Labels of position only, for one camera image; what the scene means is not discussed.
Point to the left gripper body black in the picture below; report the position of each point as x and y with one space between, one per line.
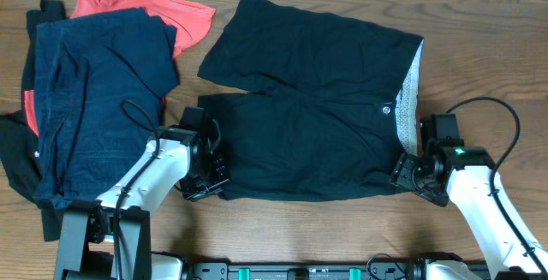
215 176

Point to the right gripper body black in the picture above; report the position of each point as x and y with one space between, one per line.
413 174

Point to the black shorts with white lining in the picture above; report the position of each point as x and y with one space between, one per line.
318 107

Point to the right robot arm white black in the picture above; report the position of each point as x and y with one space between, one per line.
466 177

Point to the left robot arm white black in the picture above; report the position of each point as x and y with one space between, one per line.
110 237

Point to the navy blue folded shorts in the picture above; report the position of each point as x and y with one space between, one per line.
98 89

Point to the red-orange garment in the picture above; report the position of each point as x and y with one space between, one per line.
191 20

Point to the black garment under pile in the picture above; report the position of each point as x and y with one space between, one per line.
19 130

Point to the black mounting rail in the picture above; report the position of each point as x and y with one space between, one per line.
225 271

